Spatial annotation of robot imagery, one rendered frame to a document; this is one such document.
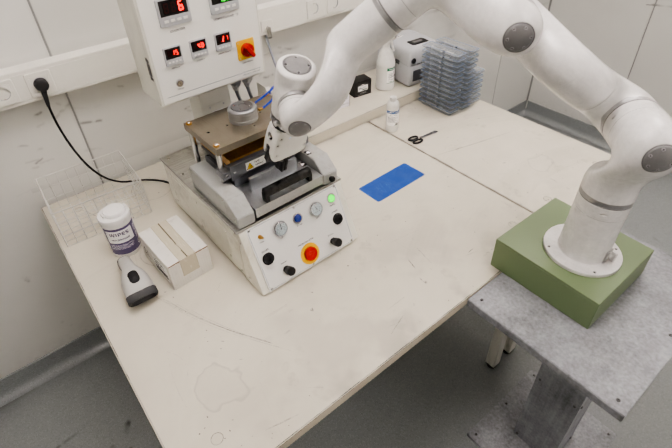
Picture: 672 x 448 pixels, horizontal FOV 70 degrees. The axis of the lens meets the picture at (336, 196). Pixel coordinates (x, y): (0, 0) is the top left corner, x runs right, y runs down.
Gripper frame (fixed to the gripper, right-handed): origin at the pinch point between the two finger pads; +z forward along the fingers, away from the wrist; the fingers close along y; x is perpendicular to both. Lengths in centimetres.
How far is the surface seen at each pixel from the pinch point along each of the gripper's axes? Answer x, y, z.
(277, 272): -17.6, -11.0, 21.1
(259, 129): 10.3, -0.1, -2.7
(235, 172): 5.4, -10.2, 3.6
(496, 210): -39, 58, 18
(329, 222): -14.1, 9.1, 17.5
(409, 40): 45, 104, 25
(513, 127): -15, 107, 27
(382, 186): -8, 40, 29
